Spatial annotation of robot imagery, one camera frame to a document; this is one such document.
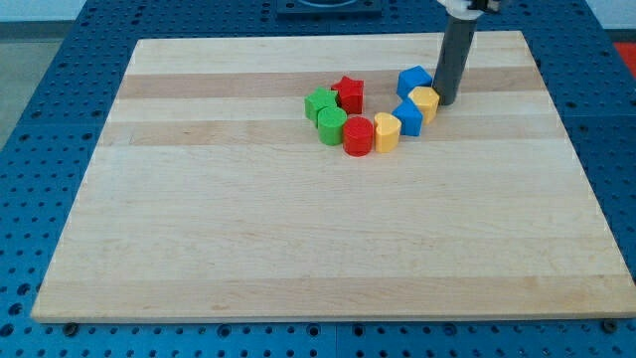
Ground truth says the green cylinder block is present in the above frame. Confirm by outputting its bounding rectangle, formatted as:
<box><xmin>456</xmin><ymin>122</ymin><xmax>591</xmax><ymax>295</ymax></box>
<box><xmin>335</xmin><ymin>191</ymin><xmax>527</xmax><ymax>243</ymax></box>
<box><xmin>317</xmin><ymin>106</ymin><xmax>348</xmax><ymax>145</ymax></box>

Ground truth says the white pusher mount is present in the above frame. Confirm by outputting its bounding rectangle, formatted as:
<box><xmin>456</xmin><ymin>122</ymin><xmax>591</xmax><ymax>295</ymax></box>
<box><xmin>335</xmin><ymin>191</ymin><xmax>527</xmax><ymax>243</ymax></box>
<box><xmin>437</xmin><ymin>0</ymin><xmax>502</xmax><ymax>20</ymax></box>

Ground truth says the yellow hexagon block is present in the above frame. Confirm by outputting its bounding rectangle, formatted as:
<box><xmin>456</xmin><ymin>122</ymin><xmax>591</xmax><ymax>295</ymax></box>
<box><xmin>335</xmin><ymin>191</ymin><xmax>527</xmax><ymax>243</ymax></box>
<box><xmin>407</xmin><ymin>87</ymin><xmax>440</xmax><ymax>125</ymax></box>

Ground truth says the red cylinder block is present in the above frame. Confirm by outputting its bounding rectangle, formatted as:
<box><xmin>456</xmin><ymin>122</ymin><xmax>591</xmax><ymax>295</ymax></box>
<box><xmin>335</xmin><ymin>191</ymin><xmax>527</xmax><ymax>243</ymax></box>
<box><xmin>343</xmin><ymin>116</ymin><xmax>374</xmax><ymax>157</ymax></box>

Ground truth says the red star block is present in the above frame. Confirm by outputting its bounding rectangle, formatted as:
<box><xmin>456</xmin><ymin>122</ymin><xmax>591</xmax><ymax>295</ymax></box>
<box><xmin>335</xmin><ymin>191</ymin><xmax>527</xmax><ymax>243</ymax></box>
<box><xmin>331</xmin><ymin>76</ymin><xmax>364</xmax><ymax>114</ymax></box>

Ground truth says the yellow heart block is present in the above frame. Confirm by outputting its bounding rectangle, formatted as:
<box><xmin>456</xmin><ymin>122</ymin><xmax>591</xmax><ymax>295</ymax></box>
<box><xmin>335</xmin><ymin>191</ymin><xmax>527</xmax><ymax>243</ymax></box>
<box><xmin>374</xmin><ymin>112</ymin><xmax>401</xmax><ymax>153</ymax></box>

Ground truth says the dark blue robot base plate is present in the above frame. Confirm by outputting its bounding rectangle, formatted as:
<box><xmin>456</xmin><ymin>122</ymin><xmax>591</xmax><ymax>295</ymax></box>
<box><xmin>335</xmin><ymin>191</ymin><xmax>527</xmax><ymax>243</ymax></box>
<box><xmin>275</xmin><ymin>0</ymin><xmax>384</xmax><ymax>17</ymax></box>

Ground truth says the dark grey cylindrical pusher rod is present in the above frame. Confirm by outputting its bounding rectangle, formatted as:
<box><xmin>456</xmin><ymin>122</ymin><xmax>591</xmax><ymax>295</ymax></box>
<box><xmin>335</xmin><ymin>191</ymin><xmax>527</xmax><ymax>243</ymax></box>
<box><xmin>432</xmin><ymin>15</ymin><xmax>477</xmax><ymax>105</ymax></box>

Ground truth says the blue pentagon block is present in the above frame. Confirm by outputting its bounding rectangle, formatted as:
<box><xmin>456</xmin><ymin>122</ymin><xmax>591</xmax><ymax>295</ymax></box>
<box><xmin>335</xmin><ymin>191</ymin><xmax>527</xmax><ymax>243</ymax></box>
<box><xmin>392</xmin><ymin>98</ymin><xmax>423</xmax><ymax>136</ymax></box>

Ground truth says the wooden board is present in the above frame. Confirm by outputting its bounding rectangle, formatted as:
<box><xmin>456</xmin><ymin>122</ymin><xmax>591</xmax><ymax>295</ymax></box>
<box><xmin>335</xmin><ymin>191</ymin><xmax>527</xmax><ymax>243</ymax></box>
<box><xmin>32</xmin><ymin>31</ymin><xmax>635</xmax><ymax>323</ymax></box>

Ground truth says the blue cube block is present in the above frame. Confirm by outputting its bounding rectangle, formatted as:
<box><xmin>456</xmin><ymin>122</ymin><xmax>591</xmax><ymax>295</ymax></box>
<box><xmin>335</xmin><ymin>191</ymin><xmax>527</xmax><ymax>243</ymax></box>
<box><xmin>397</xmin><ymin>66</ymin><xmax>433</xmax><ymax>98</ymax></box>

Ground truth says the green star block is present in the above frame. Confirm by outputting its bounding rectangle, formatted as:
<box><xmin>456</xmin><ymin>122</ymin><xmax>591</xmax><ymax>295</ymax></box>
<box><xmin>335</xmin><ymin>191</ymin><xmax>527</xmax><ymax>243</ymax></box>
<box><xmin>304</xmin><ymin>88</ymin><xmax>338</xmax><ymax>124</ymax></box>

